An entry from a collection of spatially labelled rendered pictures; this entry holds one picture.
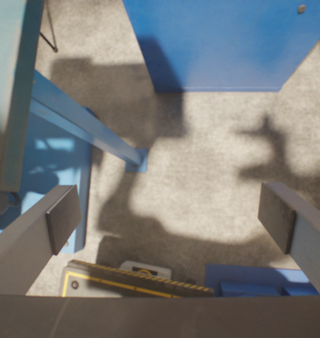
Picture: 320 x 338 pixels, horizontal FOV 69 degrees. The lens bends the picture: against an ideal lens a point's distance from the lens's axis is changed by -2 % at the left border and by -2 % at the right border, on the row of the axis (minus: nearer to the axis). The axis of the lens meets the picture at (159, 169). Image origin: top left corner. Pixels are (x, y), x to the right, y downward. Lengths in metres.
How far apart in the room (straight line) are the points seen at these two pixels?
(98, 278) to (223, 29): 1.13
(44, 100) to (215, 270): 1.17
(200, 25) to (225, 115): 0.61
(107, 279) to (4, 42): 0.96
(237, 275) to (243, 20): 1.17
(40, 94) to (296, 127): 1.31
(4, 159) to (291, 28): 0.99
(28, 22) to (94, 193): 1.13
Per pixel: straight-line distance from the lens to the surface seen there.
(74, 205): 0.16
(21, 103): 0.45
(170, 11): 0.96
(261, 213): 0.17
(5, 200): 1.20
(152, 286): 1.12
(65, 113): 0.63
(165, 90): 1.48
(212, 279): 1.43
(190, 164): 1.38
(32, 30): 0.51
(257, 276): 1.45
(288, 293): 1.42
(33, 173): 1.55
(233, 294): 1.31
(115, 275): 1.15
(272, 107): 1.53
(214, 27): 1.02
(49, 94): 0.58
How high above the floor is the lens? 1.37
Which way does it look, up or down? 79 degrees down
